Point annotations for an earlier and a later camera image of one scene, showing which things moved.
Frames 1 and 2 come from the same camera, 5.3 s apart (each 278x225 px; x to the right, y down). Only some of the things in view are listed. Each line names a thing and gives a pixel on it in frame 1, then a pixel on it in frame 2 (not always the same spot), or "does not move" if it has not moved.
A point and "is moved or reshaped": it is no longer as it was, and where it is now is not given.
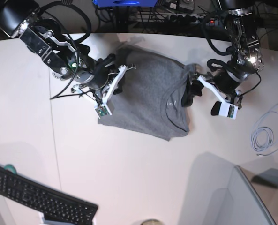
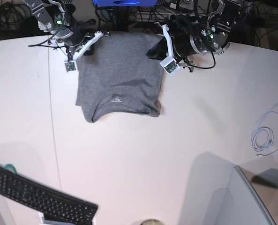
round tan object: x=152 y=221 does not move
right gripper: x=225 y=81 to x=180 y=26
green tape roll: x=10 y=167 does not move
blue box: x=104 y=3 does not move
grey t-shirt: x=148 y=101 is moved or reshaped
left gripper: x=101 y=69 to x=78 y=29
